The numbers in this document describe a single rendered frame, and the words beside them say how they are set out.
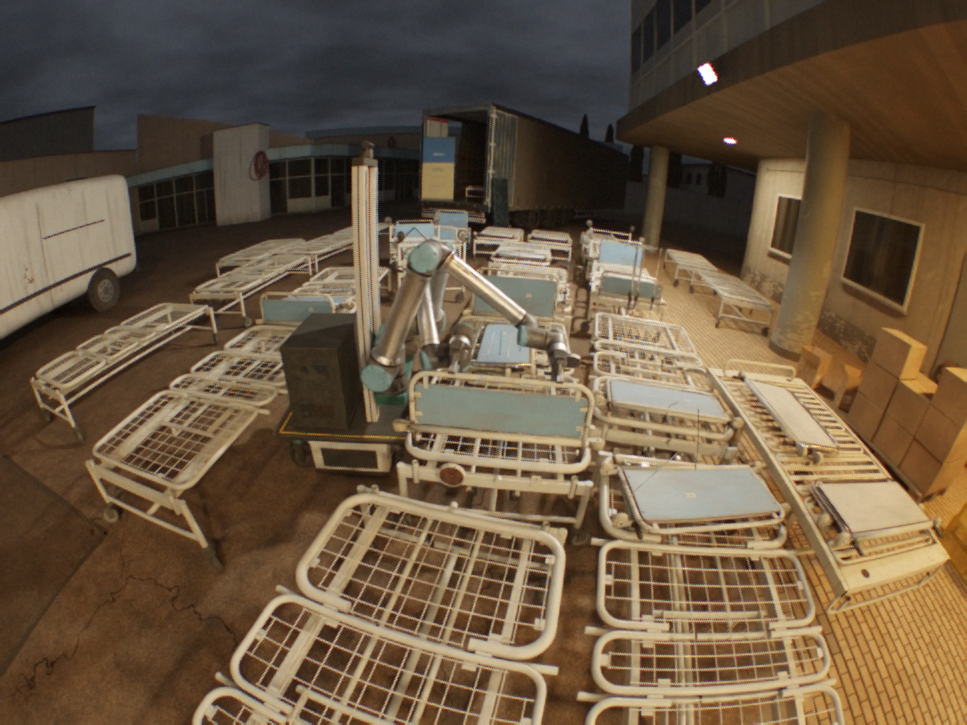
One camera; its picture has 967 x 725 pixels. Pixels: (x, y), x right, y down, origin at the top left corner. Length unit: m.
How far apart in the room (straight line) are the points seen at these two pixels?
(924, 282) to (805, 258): 2.23
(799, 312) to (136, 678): 6.75
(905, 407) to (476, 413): 3.57
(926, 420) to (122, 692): 5.23
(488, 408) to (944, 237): 6.52
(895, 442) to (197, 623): 4.91
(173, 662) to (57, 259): 6.86
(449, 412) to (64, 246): 7.42
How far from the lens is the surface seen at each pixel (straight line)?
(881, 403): 4.21
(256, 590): 2.13
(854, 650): 2.59
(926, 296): 6.95
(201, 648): 2.08
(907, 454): 4.09
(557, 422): 1.65
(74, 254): 8.24
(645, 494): 1.73
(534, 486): 1.83
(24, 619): 2.89
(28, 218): 7.80
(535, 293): 3.49
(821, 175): 5.79
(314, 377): 2.23
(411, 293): 1.71
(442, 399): 1.63
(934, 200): 7.15
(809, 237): 5.75
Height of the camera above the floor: 1.67
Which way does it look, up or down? 26 degrees down
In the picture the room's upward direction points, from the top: 3 degrees clockwise
